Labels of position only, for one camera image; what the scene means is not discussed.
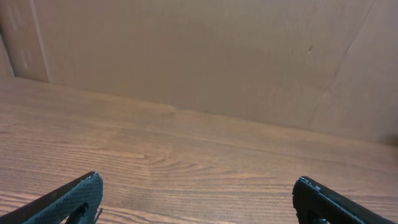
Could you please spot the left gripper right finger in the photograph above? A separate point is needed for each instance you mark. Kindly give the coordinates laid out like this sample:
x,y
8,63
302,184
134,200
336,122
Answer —
x,y
315,203

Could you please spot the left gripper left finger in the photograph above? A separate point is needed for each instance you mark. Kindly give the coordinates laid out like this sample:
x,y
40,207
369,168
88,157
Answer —
x,y
76,202

